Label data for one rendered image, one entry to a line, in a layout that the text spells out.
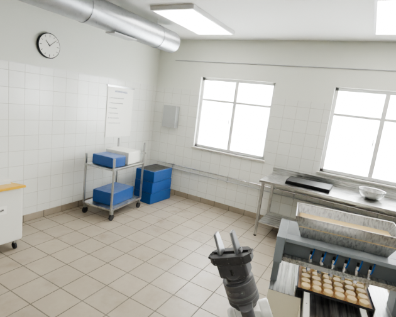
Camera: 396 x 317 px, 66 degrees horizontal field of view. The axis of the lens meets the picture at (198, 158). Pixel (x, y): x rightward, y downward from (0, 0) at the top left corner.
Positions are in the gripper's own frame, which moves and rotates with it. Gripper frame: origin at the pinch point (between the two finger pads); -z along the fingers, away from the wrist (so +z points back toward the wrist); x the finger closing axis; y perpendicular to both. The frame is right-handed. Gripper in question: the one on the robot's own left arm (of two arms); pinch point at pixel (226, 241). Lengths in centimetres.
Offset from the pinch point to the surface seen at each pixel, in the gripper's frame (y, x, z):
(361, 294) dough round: -101, 24, 90
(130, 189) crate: -319, -295, 51
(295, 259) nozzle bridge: -96, -6, 63
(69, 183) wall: -261, -357, 11
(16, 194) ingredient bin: -138, -293, -10
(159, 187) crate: -384, -283, 73
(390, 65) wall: -435, 107, -20
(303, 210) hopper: -123, 0, 44
